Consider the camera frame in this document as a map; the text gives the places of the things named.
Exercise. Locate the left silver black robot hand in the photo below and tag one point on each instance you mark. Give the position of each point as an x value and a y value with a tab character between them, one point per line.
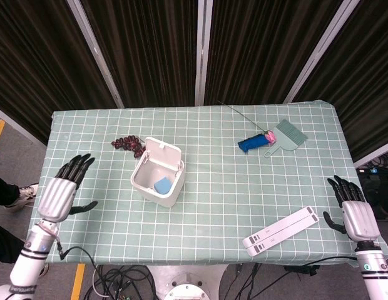
58	198

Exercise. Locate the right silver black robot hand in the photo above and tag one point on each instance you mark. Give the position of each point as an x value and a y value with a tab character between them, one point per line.
360	218

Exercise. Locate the blue foam cube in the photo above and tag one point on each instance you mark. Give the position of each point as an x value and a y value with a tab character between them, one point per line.
162	186

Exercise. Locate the white plastic trash bin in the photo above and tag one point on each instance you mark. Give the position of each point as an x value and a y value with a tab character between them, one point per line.
164	156

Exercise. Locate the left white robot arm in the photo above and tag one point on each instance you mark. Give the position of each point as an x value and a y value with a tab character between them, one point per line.
31	259

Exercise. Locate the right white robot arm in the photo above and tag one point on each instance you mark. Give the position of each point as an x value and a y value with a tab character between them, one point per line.
375	268

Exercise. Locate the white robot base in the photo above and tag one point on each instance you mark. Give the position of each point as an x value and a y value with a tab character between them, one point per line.
187	284

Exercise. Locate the white sneaker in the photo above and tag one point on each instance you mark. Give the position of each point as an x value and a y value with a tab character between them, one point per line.
25	195

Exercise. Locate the person leg in black trousers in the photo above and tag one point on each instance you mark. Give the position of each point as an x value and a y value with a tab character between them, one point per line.
4	190
6	243

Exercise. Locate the white folding laptop stand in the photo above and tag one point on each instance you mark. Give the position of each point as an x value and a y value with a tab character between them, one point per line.
281	231

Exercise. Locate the dark red grape bunch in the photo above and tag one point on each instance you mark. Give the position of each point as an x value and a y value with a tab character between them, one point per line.
128	144

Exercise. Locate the pink artificial rose with stem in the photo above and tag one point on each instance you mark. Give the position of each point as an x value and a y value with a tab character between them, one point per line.
270	137

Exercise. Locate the blue folded umbrella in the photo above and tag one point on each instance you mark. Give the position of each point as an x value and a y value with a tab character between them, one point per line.
253	143

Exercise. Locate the dark brown curtain panel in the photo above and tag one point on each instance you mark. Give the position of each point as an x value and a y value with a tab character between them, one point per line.
369	78
34	62
150	50
263	47

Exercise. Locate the green checked tablecloth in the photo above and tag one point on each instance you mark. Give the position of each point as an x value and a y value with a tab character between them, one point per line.
212	187

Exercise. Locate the white frame bar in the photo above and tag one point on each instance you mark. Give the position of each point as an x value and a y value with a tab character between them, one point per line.
375	157

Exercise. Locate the white partition frame post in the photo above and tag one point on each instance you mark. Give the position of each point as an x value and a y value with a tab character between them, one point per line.
202	53
98	59
319	53

